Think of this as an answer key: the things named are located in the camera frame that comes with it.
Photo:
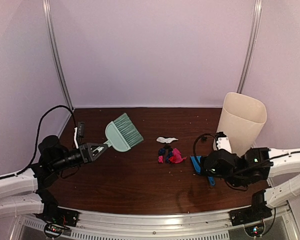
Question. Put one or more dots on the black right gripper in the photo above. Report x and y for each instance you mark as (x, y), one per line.
(204, 170)

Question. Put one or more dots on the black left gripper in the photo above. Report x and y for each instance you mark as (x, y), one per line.
(85, 150)

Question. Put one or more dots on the blue plastic dustpan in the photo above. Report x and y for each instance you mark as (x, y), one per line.
(197, 168)

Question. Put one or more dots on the green hand brush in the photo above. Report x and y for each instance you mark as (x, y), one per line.
(122, 135)

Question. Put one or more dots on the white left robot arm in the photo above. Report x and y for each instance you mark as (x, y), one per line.
(25, 192)

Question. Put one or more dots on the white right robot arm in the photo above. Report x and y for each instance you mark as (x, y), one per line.
(255, 165)

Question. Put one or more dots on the beige plastic waste bin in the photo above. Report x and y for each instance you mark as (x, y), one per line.
(241, 120)

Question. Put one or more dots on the dark blue paper scrap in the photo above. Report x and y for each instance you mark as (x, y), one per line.
(162, 151)

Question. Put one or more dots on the white paper scrap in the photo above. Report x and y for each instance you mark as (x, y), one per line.
(166, 140)

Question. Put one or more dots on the right circuit board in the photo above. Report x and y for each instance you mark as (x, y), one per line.
(254, 230)

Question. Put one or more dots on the circuit board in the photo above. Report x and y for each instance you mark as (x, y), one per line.
(254, 230)
(52, 231)

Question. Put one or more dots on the left circuit board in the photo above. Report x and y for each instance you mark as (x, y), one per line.
(52, 231)

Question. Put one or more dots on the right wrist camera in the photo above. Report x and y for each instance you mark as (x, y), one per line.
(222, 142)

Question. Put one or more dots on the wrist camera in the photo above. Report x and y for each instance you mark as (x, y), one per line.
(222, 142)
(79, 133)

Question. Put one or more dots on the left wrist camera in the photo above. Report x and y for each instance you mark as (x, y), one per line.
(79, 133)

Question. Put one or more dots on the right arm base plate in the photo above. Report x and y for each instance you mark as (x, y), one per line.
(249, 214)

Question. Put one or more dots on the aluminium front rail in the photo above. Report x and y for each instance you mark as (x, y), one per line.
(211, 225)

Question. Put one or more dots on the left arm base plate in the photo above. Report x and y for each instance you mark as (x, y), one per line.
(59, 216)

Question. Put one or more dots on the right aluminium frame post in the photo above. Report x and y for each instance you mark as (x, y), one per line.
(254, 31)

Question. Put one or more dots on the aluminium frame post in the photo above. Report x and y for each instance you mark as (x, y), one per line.
(254, 31)
(55, 53)

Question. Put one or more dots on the left aluminium frame post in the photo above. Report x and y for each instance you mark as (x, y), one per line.
(55, 53)

